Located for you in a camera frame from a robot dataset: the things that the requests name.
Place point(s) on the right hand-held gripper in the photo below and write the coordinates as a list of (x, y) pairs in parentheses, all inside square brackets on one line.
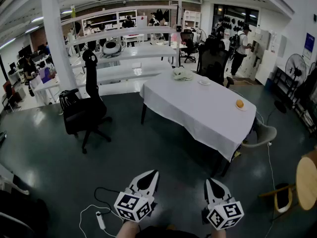
[(225, 216)]

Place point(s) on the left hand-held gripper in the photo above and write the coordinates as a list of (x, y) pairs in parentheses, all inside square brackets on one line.
[(132, 207)]

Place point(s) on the light green cloth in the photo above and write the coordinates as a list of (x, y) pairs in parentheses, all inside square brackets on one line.
[(182, 74)]

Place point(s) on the person's left forearm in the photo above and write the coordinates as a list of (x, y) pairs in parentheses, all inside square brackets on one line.
[(127, 229)]

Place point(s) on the person's right forearm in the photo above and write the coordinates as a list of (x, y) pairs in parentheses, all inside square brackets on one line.
[(218, 233)]

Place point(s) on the person's black clothing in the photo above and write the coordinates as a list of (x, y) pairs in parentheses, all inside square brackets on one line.
[(168, 232)]

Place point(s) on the white power strip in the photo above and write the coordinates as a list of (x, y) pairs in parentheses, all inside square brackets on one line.
[(100, 219)]

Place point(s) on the grey shell chair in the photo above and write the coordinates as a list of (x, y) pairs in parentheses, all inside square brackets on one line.
[(266, 133)]

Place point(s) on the orange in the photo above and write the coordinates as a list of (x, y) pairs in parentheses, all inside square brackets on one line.
[(239, 103)]

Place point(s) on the black padded office chair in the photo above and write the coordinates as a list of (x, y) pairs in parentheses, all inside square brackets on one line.
[(84, 108)]

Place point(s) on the white cup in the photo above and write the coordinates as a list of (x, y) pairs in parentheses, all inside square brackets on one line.
[(205, 80)]

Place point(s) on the black metal bench rack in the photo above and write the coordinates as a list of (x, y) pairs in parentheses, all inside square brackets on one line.
[(280, 80)]

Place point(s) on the black mesh office chair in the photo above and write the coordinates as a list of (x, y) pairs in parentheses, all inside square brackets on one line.
[(214, 61)]

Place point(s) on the white metal shelving rack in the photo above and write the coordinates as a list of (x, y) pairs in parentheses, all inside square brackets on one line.
[(123, 52)]

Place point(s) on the black clothes rack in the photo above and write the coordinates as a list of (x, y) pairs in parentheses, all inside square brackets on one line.
[(309, 95)]

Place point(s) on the white desk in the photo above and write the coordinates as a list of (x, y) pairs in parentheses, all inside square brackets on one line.
[(47, 87)]

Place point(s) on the grey white oval device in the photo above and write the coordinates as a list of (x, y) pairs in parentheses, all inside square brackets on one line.
[(112, 47)]

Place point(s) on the black swivel chair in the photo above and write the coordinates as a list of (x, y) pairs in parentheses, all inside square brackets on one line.
[(188, 43)]

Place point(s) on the black standing fan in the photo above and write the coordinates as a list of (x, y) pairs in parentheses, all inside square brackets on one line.
[(201, 35), (296, 69)]

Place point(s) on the small white table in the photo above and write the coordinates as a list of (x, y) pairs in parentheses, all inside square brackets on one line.
[(133, 36)]

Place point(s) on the purple box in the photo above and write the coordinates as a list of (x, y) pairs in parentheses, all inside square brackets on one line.
[(45, 74)]

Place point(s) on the white locker cabinet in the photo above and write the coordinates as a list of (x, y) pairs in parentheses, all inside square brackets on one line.
[(260, 48)]

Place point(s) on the red chair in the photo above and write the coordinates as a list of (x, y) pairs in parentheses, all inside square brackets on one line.
[(8, 90)]

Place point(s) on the white bookshelf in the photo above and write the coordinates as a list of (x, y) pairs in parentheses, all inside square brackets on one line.
[(109, 21)]

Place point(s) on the black hanging jackets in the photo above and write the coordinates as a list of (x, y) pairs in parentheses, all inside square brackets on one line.
[(162, 14)]

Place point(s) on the yellow-green banner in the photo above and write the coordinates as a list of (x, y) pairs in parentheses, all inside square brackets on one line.
[(73, 11)]

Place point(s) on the black box on shelf post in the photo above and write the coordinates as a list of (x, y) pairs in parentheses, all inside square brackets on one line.
[(179, 28)]

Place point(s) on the blue wall poster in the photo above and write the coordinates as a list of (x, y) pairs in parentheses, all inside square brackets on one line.
[(309, 43)]

